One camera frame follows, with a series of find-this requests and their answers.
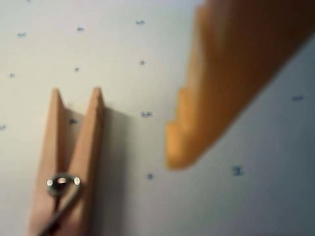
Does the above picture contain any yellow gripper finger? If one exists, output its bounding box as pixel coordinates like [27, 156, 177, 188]
[165, 0, 315, 170]

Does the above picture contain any wooden clothespin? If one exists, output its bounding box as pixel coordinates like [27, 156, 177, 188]
[27, 86, 105, 236]

